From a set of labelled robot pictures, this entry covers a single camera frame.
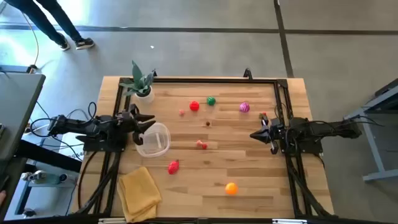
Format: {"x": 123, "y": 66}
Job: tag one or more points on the green toy bell pepper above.
{"x": 211, "y": 100}

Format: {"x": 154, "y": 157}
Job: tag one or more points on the grey desk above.
{"x": 15, "y": 109}

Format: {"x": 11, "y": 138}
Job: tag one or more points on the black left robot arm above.
{"x": 81, "y": 126}

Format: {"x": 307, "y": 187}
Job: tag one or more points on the black aluminium table frame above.
{"x": 217, "y": 80}

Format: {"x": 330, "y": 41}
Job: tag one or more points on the small pink toy walnut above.
{"x": 181, "y": 112}
{"x": 199, "y": 143}

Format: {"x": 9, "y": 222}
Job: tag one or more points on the clear plastic tupperware container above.
{"x": 155, "y": 146}

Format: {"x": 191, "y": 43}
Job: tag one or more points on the green plant in white pot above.
{"x": 146, "y": 96}

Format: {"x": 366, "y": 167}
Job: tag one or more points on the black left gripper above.
{"x": 126, "y": 124}

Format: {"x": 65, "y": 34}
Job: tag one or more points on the orange toy fruit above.
{"x": 231, "y": 188}

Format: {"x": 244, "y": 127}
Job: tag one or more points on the white printed sheet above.
{"x": 66, "y": 144}

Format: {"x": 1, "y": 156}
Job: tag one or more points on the blue-grey metal table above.
{"x": 381, "y": 175}

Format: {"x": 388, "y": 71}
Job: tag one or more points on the person's hand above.
{"x": 1, "y": 197}

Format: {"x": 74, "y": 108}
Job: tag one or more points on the person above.
{"x": 46, "y": 21}

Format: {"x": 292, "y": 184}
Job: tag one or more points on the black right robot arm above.
{"x": 326, "y": 127}

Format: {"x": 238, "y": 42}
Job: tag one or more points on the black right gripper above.
{"x": 276, "y": 133}

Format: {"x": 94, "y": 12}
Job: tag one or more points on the teal water bottle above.
{"x": 46, "y": 179}

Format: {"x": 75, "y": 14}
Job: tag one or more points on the small green leafy toy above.
{"x": 263, "y": 115}

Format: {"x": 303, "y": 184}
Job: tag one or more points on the round red toy tomato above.
{"x": 194, "y": 105}

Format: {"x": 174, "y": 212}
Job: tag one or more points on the folded yellow cloth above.
{"x": 138, "y": 193}

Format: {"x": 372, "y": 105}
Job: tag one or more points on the purple white striped toy onion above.
{"x": 244, "y": 107}

